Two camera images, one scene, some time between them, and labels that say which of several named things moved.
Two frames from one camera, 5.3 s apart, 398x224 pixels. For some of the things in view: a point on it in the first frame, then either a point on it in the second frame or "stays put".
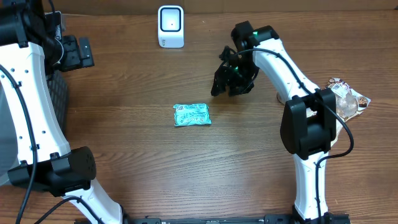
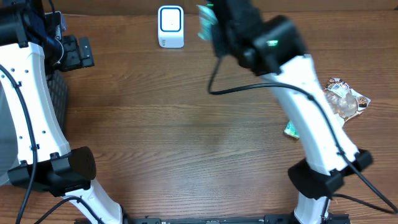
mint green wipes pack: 191,114 to 209,23
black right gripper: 224,80 to 221,48
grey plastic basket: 9,154 stays put
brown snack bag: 348,102 stays put
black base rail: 333,218 stays put
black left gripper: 75,61 stays put
